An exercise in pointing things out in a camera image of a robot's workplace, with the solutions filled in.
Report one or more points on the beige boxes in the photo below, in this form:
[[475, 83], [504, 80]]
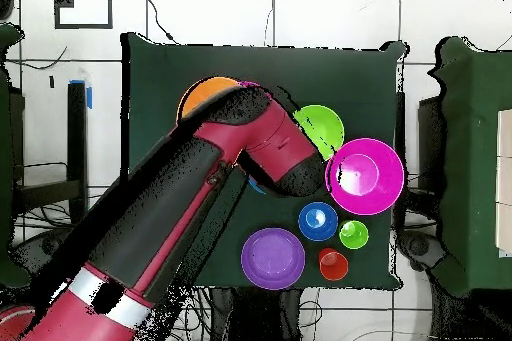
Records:
[[504, 181]]

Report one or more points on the dark green table cloth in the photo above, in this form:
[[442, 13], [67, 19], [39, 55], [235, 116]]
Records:
[[340, 73]]

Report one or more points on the green cloth side table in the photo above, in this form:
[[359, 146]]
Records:
[[4, 157], [468, 157]]

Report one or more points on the green plastic cup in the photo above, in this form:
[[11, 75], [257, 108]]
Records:
[[354, 234]]

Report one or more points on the light blue plastic bowl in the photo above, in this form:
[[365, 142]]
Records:
[[254, 186]]

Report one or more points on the black upright post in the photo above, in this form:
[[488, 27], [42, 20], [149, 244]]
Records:
[[78, 137]]

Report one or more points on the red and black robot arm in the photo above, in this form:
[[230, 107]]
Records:
[[168, 205]]

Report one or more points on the dark blue plastic bowl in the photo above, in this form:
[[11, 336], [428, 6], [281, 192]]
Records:
[[318, 221]]

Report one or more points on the green plastic bowl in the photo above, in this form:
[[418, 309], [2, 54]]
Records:
[[326, 127]]

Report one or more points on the black pedestal leg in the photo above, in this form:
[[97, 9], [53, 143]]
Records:
[[36, 247], [422, 249]]

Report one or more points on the orange plastic bowl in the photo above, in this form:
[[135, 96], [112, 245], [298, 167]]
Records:
[[200, 95]]

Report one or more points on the purple plastic bowl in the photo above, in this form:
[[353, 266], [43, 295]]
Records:
[[272, 259]]

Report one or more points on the pink plastic bowl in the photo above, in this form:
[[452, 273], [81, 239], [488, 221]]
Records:
[[368, 176], [250, 84]]

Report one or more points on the orange plastic cup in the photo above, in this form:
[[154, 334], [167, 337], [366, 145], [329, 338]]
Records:
[[333, 265]]

